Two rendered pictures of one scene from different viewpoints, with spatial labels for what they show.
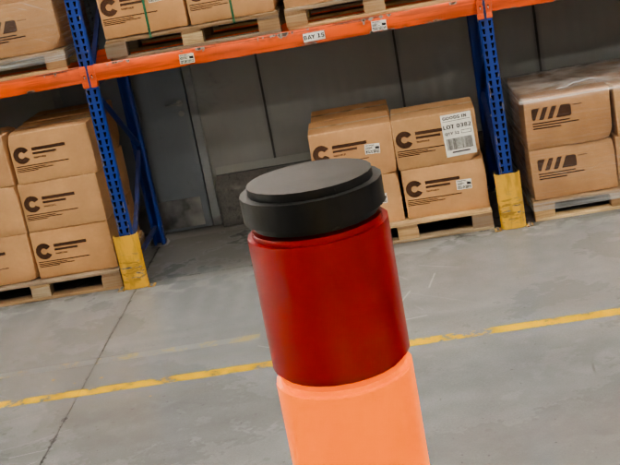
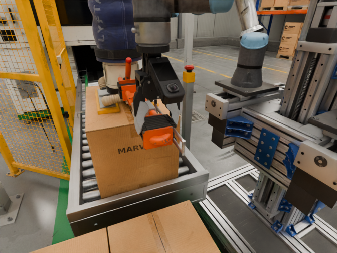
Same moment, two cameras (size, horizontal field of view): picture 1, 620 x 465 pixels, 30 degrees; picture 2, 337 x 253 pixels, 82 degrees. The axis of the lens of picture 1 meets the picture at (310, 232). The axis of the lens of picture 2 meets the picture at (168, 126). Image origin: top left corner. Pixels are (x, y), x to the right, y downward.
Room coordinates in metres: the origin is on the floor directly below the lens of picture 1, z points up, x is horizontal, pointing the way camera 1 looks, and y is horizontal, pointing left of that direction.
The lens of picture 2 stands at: (0.30, -1.95, 1.33)
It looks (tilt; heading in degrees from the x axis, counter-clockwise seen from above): 29 degrees down; 58
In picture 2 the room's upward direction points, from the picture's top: straight up
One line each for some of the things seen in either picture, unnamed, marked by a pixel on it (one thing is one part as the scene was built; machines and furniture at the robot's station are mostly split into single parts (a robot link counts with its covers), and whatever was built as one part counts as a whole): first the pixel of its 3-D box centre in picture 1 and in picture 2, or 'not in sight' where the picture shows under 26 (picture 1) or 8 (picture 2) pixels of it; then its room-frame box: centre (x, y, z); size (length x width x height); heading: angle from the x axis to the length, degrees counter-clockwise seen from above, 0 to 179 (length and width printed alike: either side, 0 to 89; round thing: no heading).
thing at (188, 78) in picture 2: not in sight; (185, 132); (1.17, -0.84, 0.50); 0.07 x 0.07 x 1.00; 79
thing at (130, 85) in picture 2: not in sight; (131, 89); (0.58, -1.22, 1.08); 0.10 x 0.08 x 0.06; 168
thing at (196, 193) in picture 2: not in sight; (147, 208); (0.57, -1.32, 0.48); 0.70 x 0.03 x 0.15; 169
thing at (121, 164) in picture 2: not in sight; (128, 130); (0.63, -0.98, 0.75); 0.60 x 0.40 x 0.40; 78
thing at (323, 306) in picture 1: (329, 290); not in sight; (0.39, 0.00, 2.30); 0.05 x 0.05 x 0.05
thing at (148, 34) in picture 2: not in sight; (151, 34); (0.51, -1.54, 1.30); 0.08 x 0.08 x 0.05
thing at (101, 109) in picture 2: not in sight; (105, 96); (0.54, -0.95, 0.97); 0.34 x 0.10 x 0.05; 78
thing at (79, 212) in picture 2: not in sight; (145, 193); (0.57, -1.31, 0.58); 0.70 x 0.03 x 0.06; 169
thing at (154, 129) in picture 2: not in sight; (153, 130); (0.50, -1.56, 1.08); 0.08 x 0.07 x 0.05; 78
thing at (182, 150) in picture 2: not in sight; (166, 118); (0.57, -1.52, 1.07); 0.31 x 0.03 x 0.05; 78
